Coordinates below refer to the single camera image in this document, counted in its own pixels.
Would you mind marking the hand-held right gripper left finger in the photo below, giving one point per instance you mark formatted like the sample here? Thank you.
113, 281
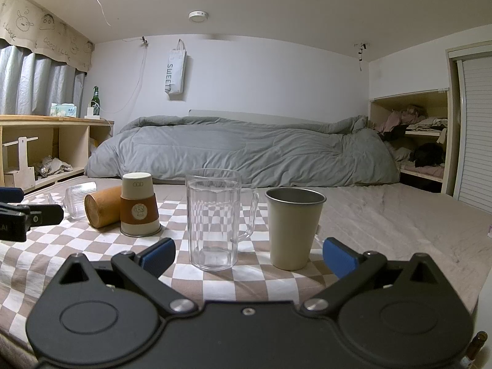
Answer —
157, 256

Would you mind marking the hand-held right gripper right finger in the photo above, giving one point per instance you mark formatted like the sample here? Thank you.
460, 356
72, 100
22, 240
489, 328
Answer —
340, 256

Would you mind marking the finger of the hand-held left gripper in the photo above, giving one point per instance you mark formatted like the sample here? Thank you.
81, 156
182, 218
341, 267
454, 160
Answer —
42, 215
10, 194

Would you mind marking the clear plastic cup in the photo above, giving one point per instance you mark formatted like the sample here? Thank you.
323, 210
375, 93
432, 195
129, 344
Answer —
78, 196

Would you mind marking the white paper cup brown sleeve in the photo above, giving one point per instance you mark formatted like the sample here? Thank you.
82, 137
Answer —
138, 205

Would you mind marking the brown wooden cup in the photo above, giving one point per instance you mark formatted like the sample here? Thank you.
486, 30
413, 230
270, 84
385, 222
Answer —
103, 207

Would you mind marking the beige metal cup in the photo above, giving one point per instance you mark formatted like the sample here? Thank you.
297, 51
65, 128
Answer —
293, 230

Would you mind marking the wooden tool carrier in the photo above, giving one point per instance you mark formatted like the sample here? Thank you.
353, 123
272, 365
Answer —
21, 165

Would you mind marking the brown white checkered cloth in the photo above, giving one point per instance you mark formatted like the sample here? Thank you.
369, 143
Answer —
115, 246

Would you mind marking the crumpled grey cloth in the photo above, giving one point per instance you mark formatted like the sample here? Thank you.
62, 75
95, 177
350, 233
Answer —
55, 165

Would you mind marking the clear glass mug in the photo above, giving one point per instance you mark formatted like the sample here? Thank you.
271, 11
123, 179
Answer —
215, 219

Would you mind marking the wooden shelf unit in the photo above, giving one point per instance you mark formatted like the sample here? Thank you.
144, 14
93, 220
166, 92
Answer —
73, 138

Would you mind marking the tissue pack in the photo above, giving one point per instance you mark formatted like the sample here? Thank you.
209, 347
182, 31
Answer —
63, 110

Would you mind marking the grey curtain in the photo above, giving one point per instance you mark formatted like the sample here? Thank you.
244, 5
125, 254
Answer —
38, 84

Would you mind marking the white charger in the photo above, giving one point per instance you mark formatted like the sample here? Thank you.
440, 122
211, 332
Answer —
92, 113

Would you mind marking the green glass bottle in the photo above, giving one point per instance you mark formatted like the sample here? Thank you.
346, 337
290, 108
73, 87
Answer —
95, 100

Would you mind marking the black cloth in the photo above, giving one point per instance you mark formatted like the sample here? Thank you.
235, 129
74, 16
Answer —
428, 153

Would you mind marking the grey duvet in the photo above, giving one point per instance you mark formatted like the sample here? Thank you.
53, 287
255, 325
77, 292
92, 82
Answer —
250, 150

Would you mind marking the pink clothes pile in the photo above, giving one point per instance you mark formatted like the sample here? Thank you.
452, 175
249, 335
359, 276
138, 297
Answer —
398, 119

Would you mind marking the folded beige clothes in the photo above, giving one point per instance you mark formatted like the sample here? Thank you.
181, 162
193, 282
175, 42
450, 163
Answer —
428, 123

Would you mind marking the white headboard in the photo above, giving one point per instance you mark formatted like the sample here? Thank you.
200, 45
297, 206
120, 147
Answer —
261, 116

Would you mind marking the beige printed valance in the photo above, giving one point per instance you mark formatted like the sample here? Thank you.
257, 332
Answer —
46, 34

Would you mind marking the small brown bottle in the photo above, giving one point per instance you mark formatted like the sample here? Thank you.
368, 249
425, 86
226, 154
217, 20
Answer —
479, 344

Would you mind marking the wooden closet shelf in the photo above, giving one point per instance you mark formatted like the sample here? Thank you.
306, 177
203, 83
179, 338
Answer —
442, 123

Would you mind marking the white slatted door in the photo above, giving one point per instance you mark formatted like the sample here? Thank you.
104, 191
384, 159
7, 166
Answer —
476, 130

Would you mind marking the white hanging bag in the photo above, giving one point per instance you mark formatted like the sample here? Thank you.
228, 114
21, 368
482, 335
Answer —
176, 71

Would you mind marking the white smoke detector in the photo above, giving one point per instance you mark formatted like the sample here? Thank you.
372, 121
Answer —
198, 15

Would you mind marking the black wall fixture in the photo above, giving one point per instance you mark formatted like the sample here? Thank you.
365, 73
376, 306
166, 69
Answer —
361, 52

